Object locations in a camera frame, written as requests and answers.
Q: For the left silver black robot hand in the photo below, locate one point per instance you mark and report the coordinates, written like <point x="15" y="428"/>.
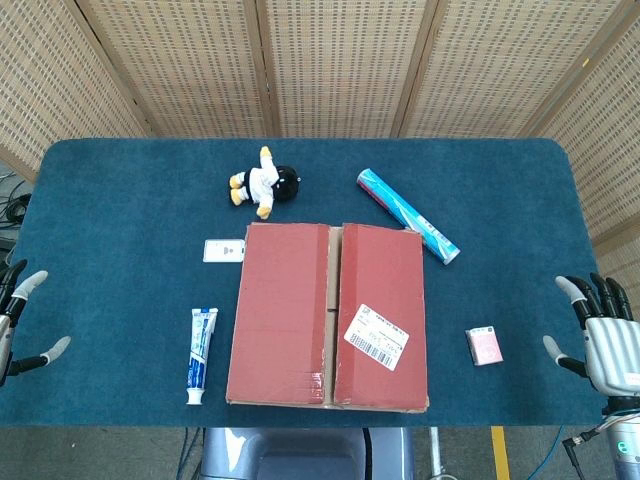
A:
<point x="6" y="345"/>

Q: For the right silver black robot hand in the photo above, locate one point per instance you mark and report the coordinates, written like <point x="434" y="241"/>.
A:
<point x="612" y="350"/>

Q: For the red cardboard box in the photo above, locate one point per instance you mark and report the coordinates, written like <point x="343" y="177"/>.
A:
<point x="280" y="310"/>

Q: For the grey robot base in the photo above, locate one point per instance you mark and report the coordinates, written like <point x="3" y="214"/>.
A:
<point x="305" y="455"/>

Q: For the small pink box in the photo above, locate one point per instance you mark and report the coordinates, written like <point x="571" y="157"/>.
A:
<point x="484" y="346"/>

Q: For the blue felt table cover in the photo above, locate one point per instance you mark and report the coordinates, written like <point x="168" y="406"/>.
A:
<point x="125" y="210"/>

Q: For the blue white toothpaste tube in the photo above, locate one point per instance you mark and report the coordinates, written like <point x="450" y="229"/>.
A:
<point x="201" y="350"/>

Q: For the metal pole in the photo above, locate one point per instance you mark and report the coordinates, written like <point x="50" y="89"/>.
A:
<point x="436" y="452"/>

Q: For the white card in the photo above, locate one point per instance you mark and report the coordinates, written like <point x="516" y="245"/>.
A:
<point x="224" y="250"/>

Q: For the blue shuttlecock tube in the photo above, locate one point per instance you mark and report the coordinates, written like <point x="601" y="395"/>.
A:
<point x="405" y="212"/>

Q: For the plush doll with black head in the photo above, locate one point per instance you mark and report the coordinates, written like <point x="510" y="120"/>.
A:
<point x="262" y="180"/>

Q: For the woven wooden folding screen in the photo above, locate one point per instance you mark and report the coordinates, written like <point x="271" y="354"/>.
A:
<point x="340" y="65"/>

